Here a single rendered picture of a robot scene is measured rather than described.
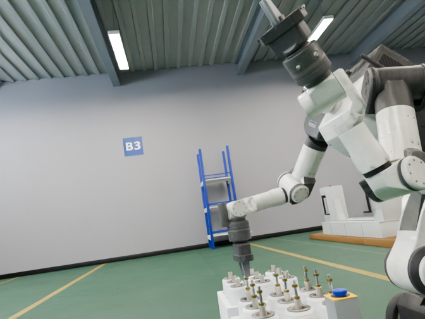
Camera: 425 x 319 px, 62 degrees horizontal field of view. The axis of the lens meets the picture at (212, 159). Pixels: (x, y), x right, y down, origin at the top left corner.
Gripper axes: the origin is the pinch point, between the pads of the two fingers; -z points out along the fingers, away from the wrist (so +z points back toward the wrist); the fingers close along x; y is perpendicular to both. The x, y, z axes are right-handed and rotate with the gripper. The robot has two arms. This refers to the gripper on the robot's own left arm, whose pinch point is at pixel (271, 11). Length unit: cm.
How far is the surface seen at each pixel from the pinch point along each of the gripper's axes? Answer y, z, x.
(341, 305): -21, 72, 20
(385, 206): 258, 253, 147
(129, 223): 246, 150, 625
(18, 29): 273, -230, 504
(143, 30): 413, -114, 419
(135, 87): 445, -57, 575
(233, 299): -4, 89, 90
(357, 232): 259, 284, 200
